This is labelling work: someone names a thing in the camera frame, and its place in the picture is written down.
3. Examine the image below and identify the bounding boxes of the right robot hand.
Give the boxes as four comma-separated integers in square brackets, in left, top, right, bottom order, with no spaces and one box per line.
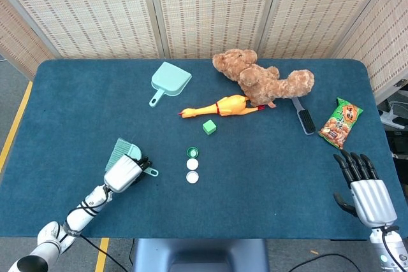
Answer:
[333,150,398,227]

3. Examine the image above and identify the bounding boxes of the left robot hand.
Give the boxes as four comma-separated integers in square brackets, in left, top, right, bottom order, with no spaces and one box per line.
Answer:
[103,154,151,194]

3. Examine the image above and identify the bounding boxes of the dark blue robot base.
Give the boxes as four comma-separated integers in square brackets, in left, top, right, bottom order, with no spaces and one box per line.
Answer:
[132,239,270,272]

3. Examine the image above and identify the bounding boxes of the green snack bag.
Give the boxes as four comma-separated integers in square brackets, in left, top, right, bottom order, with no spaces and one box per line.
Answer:
[317,97,364,150]

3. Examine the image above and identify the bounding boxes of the green cube block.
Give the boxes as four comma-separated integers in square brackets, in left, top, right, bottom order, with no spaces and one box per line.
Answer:
[202,119,217,135]

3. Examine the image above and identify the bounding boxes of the grey brush black bristles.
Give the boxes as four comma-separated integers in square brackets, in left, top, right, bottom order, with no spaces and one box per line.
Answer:
[291,97,316,135]

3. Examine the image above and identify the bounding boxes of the light green dustpan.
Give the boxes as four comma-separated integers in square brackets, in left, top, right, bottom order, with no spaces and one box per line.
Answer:
[149,61,193,108]

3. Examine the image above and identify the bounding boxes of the yellow rubber chicken toy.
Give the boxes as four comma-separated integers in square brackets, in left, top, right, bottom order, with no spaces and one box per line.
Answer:
[178,94,265,119]

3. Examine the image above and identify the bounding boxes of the brown plush teddy bear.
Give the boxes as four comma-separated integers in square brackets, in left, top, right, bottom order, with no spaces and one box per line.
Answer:
[212,48,315,109]

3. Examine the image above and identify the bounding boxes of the woven bamboo folding screen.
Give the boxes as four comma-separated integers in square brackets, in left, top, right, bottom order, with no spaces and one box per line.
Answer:
[0,0,408,104]

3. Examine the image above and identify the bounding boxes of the black floor cable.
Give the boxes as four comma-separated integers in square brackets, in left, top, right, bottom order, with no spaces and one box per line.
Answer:
[296,254,381,272]
[78,234,129,272]

